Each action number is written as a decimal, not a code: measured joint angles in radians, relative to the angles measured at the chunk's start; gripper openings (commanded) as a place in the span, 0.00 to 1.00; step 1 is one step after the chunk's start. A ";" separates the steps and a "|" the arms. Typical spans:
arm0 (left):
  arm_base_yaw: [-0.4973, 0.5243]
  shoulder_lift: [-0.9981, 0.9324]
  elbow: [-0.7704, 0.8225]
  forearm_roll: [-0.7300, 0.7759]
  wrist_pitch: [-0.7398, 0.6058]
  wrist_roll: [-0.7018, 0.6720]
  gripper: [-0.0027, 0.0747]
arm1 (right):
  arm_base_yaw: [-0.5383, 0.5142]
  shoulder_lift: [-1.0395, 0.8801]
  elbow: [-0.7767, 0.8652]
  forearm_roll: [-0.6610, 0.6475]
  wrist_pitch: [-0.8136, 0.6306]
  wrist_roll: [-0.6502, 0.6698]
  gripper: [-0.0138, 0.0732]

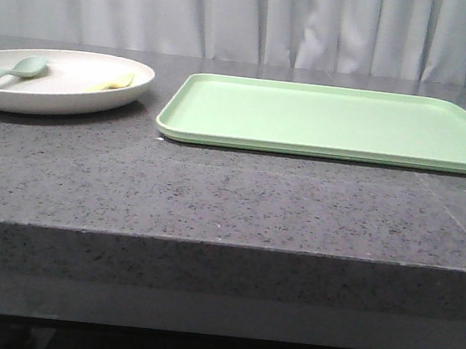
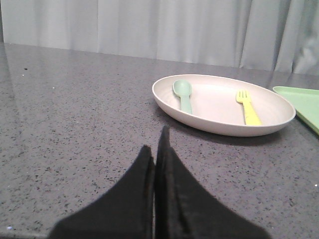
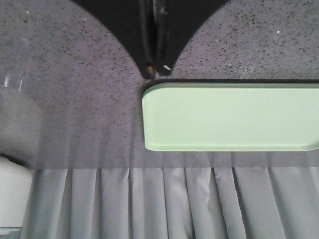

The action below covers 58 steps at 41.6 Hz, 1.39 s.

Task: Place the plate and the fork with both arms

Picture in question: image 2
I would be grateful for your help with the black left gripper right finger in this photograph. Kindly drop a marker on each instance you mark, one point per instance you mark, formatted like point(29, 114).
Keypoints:
point(184, 209)

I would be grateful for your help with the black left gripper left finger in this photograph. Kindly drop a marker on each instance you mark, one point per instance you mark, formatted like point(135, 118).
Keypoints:
point(124, 212)

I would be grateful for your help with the light green tray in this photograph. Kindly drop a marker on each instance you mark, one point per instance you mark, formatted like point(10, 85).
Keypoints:
point(305, 102)

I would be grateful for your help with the white pleated curtain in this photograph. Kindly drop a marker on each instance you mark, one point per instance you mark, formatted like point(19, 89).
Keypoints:
point(280, 35)

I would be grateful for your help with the beige round plate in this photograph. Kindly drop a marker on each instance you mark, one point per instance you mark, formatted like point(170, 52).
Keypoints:
point(214, 106)

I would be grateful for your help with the pale green plastic spoon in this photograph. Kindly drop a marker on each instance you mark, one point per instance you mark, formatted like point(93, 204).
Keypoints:
point(183, 90)

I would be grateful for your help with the yellow plastic fork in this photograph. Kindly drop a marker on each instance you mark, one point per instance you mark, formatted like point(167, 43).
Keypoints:
point(250, 116)

